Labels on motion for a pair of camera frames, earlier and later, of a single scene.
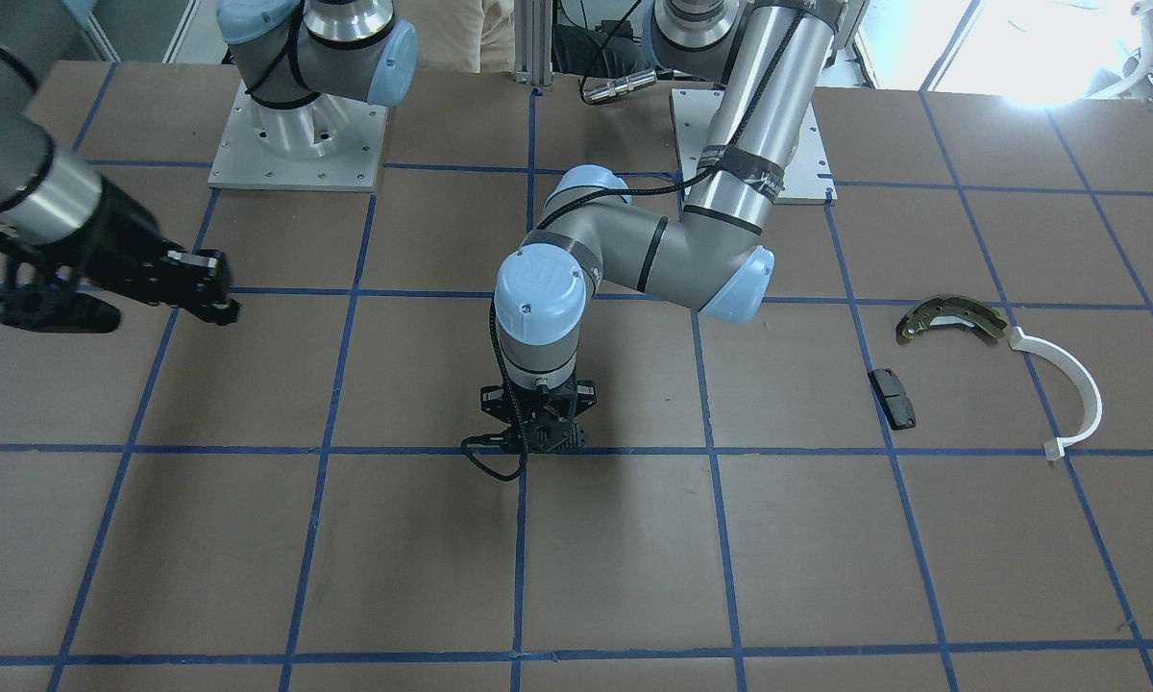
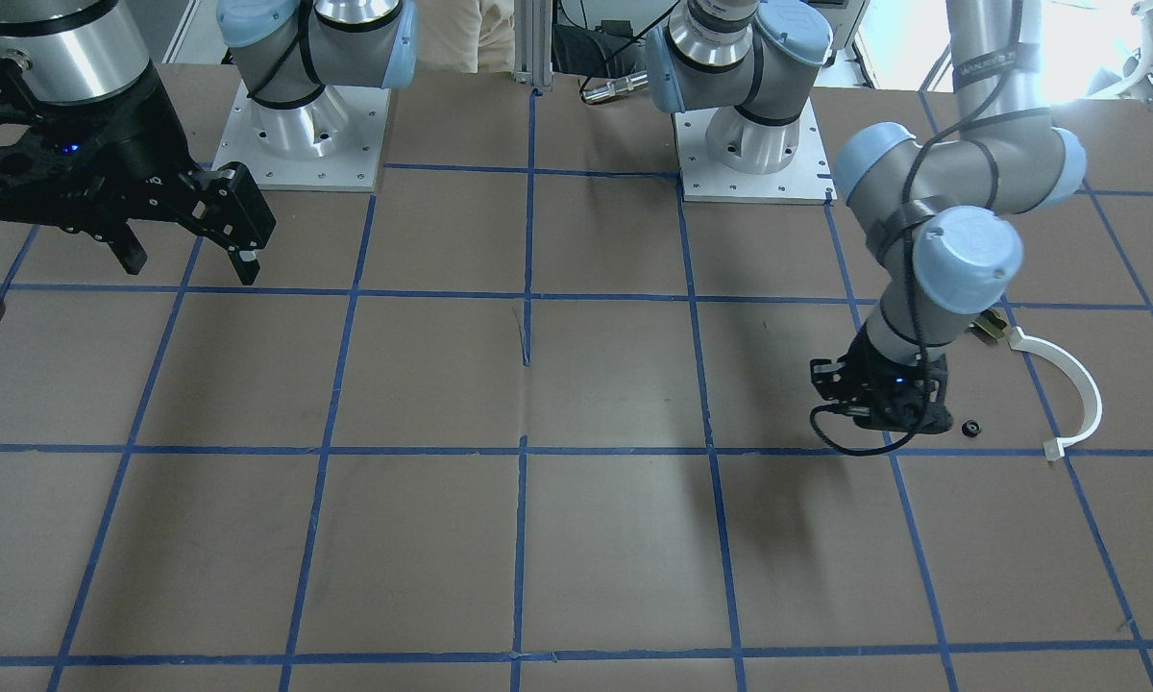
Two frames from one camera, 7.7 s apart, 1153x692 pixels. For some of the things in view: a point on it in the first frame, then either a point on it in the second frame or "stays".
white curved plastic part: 1054,449 stays
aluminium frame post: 533,27 stays
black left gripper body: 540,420 → 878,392
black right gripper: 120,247 → 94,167
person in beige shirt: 474,37 stays
